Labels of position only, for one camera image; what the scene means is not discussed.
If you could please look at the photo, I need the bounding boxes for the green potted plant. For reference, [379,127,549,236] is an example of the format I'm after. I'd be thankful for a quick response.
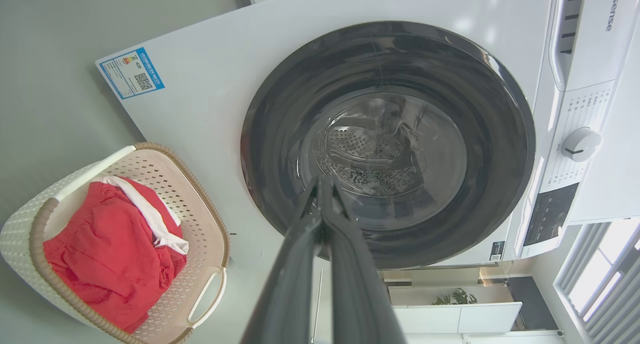
[432,288,478,305]

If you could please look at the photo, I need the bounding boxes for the low white cabinet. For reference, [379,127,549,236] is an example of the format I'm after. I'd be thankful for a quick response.
[392,302,523,334]

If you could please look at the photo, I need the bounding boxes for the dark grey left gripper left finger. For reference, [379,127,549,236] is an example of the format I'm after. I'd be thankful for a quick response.
[240,178,332,344]

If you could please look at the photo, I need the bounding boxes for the white round control knob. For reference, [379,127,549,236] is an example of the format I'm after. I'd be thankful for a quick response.
[561,127,603,162]

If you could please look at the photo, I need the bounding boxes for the white garment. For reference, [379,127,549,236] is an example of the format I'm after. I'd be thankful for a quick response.
[97,175,190,255]

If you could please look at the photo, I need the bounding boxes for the blue energy label sticker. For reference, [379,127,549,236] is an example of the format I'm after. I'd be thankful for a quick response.
[98,47,165,100]

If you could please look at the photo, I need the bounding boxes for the red garment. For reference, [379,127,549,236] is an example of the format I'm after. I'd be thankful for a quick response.
[43,178,187,333]

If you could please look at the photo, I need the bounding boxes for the round dark washing machine door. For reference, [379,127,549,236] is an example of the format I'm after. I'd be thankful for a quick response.
[240,21,536,269]

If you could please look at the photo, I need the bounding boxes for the black display panel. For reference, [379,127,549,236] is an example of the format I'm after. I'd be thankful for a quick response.
[523,183,580,247]

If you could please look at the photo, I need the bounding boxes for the white detergent drawer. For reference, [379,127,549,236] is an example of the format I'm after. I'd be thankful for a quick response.
[549,0,640,92]

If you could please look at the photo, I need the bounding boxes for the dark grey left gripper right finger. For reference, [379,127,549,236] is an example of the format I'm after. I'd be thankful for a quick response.
[320,176,407,344]

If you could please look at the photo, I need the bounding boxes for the window with grey frame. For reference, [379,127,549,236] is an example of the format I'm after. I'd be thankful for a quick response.
[552,219,640,344]

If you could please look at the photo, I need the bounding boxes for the cream perforated laundry basket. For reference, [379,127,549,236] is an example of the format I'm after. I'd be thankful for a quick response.
[0,142,231,344]

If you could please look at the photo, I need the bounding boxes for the white washing machine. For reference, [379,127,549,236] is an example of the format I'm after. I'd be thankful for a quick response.
[95,0,640,270]

